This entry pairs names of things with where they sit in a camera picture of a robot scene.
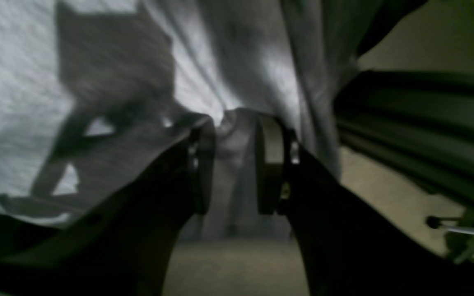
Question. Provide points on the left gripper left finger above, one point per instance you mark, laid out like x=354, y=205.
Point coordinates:
x=123, y=246

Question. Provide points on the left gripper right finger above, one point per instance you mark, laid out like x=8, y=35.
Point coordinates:
x=347, y=247

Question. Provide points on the grey t-shirt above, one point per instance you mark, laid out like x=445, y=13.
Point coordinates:
x=91, y=91

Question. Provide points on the aluminium frame rail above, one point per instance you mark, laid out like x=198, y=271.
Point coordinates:
x=421, y=123

